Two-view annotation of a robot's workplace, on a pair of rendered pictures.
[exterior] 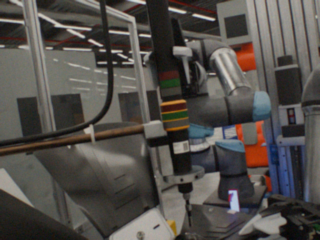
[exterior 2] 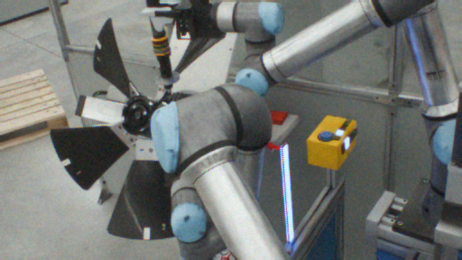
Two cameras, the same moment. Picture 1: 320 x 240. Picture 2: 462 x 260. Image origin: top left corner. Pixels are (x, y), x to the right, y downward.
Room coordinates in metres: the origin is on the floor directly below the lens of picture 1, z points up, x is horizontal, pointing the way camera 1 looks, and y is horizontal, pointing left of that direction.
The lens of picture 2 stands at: (0.88, -1.34, 1.95)
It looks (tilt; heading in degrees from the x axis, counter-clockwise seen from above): 31 degrees down; 100
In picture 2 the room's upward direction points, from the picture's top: 7 degrees counter-clockwise
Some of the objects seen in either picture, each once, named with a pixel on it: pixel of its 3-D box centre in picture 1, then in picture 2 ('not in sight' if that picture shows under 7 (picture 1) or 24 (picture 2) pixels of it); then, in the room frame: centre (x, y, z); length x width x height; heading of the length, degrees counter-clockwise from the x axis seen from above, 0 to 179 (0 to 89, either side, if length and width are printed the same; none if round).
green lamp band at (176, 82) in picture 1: (170, 84); not in sight; (0.49, -0.02, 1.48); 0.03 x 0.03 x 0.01
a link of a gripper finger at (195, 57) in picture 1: (186, 57); (172, 12); (0.54, -0.06, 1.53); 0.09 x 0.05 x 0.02; 174
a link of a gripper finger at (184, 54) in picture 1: (184, 66); (157, 20); (0.50, -0.05, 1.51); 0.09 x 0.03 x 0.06; 174
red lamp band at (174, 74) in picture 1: (168, 76); not in sight; (0.49, -0.02, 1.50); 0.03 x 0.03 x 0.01
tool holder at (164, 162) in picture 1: (174, 149); (164, 62); (0.48, -0.01, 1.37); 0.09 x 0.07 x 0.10; 100
